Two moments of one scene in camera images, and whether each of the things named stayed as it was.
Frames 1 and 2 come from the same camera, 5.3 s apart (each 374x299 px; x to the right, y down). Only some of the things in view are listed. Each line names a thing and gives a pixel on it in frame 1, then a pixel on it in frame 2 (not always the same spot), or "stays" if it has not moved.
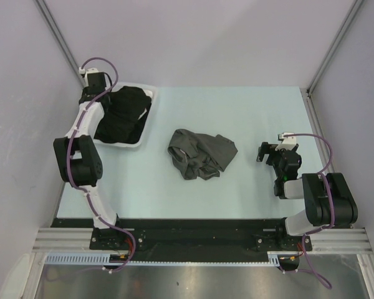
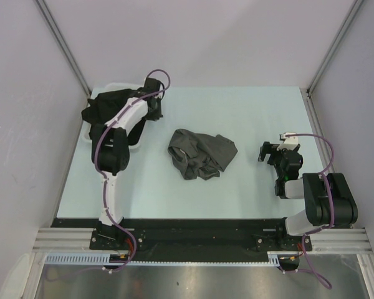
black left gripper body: x=85 y=92 → x=157 y=102
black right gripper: x=265 y=148 stays
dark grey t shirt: x=201 y=155 stays
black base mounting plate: x=167 y=235 stays
